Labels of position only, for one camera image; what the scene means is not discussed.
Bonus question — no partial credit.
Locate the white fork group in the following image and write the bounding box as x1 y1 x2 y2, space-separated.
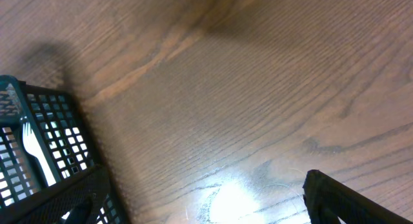
22 122 56 187

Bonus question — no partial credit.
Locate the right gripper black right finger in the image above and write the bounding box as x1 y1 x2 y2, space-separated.
303 170 412 224

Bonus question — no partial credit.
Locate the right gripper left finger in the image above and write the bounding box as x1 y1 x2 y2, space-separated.
1 165 110 223

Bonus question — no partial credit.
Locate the black plastic basket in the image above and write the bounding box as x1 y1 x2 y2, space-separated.
1 76 128 223

